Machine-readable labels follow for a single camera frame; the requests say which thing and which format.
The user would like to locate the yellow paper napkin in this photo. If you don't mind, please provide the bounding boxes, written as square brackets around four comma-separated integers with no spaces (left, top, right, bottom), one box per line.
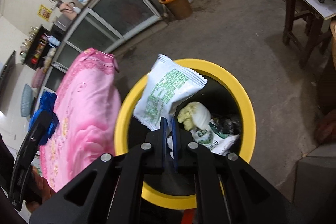
[177,102,211,131]

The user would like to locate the white green snack packet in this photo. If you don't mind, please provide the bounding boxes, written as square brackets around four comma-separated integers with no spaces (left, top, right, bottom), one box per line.
[133,54,207,131]

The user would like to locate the blue glove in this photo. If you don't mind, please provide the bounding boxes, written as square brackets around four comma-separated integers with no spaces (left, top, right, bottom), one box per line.
[29,91,59,145]

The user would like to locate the yellow rimmed black trash bin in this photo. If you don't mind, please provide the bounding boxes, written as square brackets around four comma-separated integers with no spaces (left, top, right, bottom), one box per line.
[114,58,257,210]

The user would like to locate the brown trash bucket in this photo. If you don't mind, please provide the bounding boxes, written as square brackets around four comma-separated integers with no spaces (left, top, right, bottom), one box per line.
[159,0,193,20]

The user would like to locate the kitchen counter cabinet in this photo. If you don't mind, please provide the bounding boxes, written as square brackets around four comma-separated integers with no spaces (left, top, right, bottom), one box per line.
[41,0,164,92]

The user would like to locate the person left hand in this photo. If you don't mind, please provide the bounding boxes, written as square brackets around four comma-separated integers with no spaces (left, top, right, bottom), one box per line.
[26,166,56,213]

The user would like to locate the blue plastic basket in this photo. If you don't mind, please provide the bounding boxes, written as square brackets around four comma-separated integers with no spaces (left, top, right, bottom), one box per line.
[21,84,34,117]

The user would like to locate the pink floral tablecloth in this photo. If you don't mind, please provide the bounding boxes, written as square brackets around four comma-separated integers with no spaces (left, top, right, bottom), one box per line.
[40,48,121,192]

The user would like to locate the pink plastic basin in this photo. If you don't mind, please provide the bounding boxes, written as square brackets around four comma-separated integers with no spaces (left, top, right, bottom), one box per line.
[31,68,45,89]

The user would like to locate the dark spice shelf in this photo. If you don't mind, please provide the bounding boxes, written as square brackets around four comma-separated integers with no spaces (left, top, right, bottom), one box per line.
[23,25,51,70]

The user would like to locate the light blue lidded cup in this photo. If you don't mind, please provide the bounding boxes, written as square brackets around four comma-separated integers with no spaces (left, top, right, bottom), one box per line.
[47,36,61,47]

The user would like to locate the microwave oven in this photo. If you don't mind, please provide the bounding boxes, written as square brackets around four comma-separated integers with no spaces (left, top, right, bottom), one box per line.
[50,15,71,39]

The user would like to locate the pink thermos left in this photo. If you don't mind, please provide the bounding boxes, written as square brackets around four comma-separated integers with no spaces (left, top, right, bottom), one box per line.
[56,1,81,20]

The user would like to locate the small wooden stool table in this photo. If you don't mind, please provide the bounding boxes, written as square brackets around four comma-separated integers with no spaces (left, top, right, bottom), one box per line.
[282,0,335,68]

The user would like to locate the yellow poster on wall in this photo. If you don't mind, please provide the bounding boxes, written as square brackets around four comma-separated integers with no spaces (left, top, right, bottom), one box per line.
[38,5,53,22]

